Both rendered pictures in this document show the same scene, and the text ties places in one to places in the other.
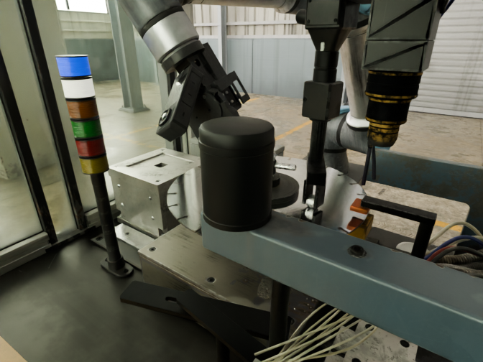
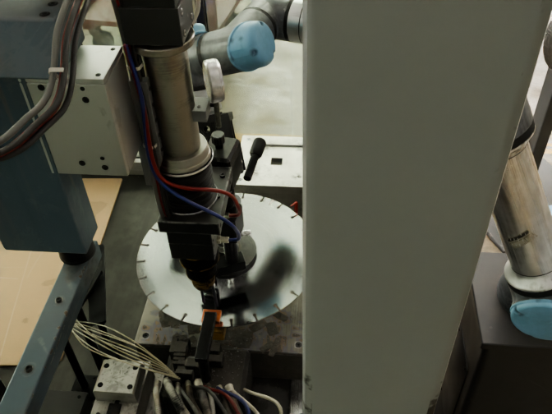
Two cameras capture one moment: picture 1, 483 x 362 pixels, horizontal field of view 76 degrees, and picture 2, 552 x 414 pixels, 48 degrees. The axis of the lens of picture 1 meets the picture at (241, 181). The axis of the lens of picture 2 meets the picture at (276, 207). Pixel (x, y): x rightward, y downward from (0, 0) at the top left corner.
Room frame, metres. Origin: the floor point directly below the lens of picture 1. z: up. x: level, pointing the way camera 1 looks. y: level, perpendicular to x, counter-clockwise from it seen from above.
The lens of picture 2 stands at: (0.20, -0.77, 1.78)
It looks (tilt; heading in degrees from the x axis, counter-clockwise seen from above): 43 degrees down; 62
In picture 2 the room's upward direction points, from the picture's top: 2 degrees counter-clockwise
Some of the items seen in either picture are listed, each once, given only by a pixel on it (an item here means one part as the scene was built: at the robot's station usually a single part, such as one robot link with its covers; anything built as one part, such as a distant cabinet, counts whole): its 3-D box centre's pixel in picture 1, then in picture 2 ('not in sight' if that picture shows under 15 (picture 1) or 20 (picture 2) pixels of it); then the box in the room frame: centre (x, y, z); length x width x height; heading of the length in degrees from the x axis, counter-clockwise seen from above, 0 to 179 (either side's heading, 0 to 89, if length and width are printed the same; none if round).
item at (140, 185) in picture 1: (164, 191); (277, 185); (0.71, 0.20, 0.82); 0.18 x 0.18 x 0.15; 55
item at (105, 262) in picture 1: (116, 262); not in sight; (0.51, 0.26, 0.76); 0.09 x 0.03 x 0.03; 55
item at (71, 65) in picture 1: (73, 65); not in sight; (0.51, 0.26, 1.14); 0.05 x 0.04 x 0.03; 145
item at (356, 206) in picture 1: (387, 226); (209, 343); (0.36, -0.20, 0.95); 0.10 x 0.03 x 0.07; 55
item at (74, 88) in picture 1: (78, 87); not in sight; (0.51, 0.26, 1.11); 0.05 x 0.04 x 0.03; 145
